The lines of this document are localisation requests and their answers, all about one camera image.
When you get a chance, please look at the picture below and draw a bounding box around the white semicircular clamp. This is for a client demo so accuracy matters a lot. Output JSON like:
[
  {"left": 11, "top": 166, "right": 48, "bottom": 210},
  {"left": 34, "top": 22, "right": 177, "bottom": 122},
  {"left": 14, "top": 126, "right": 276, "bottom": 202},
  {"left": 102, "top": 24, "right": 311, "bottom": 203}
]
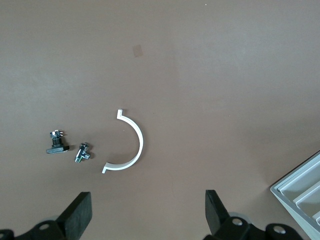
[{"left": 101, "top": 108, "right": 147, "bottom": 174}]

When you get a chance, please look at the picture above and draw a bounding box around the chrome metal pipe fitting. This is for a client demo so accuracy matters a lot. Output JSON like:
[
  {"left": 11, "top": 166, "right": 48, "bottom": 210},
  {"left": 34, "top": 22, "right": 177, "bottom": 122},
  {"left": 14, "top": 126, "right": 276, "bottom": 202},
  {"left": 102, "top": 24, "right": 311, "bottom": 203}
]
[{"left": 74, "top": 141, "right": 93, "bottom": 164}]

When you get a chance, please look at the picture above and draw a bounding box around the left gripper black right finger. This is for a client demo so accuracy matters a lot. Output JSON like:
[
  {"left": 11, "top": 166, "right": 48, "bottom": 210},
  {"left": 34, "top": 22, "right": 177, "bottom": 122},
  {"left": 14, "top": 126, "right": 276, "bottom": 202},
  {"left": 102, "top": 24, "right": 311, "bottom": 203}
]
[{"left": 203, "top": 189, "right": 305, "bottom": 240}]

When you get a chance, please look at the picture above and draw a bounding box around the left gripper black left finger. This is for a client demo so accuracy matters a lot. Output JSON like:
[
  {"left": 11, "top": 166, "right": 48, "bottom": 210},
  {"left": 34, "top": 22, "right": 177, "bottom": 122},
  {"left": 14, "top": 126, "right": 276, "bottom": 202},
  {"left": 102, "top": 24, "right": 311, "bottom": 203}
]
[{"left": 0, "top": 191, "right": 93, "bottom": 240}]

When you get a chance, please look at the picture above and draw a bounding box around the black switch component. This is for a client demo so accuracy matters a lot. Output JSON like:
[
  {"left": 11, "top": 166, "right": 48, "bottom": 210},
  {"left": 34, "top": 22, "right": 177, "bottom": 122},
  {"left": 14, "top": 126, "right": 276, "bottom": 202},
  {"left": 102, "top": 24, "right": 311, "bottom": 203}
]
[{"left": 45, "top": 128, "right": 71, "bottom": 155}]

